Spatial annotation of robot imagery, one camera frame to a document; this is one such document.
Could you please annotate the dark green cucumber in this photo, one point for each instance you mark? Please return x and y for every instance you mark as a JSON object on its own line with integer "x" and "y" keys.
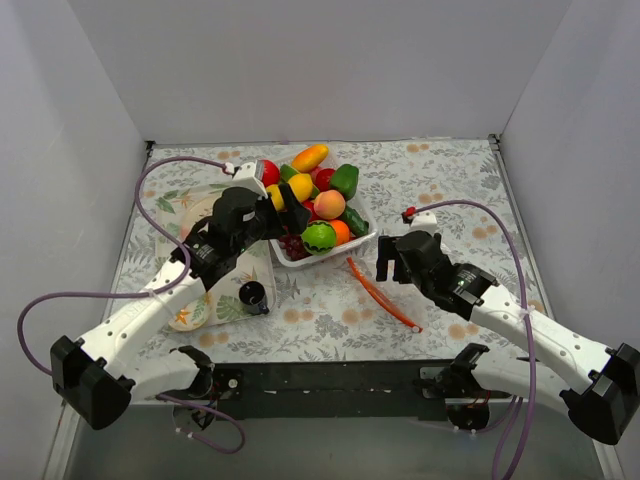
{"x": 358, "y": 226}

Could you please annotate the orange fruit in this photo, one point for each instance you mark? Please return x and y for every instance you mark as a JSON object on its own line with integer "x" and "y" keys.
{"x": 342, "y": 232}

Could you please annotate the red tomato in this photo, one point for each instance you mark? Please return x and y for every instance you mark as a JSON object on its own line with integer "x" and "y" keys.
{"x": 323, "y": 178}

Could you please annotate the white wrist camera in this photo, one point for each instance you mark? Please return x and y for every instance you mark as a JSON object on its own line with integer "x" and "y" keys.
{"x": 249, "y": 176}
{"x": 417, "y": 220}

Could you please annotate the floral table mat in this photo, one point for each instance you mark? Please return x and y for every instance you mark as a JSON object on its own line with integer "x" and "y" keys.
{"x": 323, "y": 313}

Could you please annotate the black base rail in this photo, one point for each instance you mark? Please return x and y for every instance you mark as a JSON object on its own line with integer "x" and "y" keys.
{"x": 356, "y": 389}

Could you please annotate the green toy watermelon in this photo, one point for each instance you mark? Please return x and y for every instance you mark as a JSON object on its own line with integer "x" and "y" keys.
{"x": 318, "y": 238}

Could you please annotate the dark red grape bunch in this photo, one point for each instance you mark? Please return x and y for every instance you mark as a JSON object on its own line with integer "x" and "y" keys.
{"x": 292, "y": 247}

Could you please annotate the orange yellow mango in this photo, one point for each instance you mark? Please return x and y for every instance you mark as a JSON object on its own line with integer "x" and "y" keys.
{"x": 310, "y": 158}

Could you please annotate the pink beige round plate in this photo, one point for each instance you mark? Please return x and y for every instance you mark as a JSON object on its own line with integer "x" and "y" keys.
{"x": 193, "y": 214}

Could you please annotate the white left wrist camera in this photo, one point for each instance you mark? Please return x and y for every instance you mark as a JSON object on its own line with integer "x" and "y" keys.
{"x": 249, "y": 176}

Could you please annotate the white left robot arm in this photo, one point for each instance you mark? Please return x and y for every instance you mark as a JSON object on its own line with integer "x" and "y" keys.
{"x": 99, "y": 374}

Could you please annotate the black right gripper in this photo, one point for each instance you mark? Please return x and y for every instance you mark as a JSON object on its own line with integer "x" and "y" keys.
{"x": 393, "y": 254}

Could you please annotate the leaf patterned rectangular tray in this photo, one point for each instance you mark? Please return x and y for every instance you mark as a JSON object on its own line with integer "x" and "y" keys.
{"x": 220, "y": 280}

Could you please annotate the dark blue cup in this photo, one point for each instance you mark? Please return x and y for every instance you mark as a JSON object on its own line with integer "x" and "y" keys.
{"x": 253, "y": 297}

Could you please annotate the yellow lemon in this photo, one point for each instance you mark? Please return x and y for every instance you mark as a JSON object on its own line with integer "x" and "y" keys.
{"x": 302, "y": 186}

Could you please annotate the yellow fruit left side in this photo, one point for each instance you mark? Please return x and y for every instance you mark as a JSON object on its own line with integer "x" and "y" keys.
{"x": 276, "y": 197}

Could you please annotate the green bell pepper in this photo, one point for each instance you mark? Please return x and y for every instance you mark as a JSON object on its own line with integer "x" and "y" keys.
{"x": 345, "y": 180}

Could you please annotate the white plastic fruit basket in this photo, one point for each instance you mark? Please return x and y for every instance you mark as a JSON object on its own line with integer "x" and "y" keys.
{"x": 357, "y": 202}

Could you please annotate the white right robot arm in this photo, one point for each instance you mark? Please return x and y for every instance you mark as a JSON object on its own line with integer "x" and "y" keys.
{"x": 596, "y": 386}

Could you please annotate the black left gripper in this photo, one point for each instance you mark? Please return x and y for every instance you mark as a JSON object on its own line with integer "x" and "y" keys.
{"x": 279, "y": 218}

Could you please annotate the orange pink peach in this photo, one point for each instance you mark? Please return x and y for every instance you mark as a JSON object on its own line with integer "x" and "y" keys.
{"x": 329, "y": 205}

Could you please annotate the clear zip top bag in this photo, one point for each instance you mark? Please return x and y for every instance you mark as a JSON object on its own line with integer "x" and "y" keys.
{"x": 381, "y": 299}

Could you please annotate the red apple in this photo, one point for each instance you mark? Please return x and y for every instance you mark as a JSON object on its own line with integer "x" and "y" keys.
{"x": 270, "y": 173}

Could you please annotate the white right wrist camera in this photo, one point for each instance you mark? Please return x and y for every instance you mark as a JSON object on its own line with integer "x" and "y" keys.
{"x": 417, "y": 220}

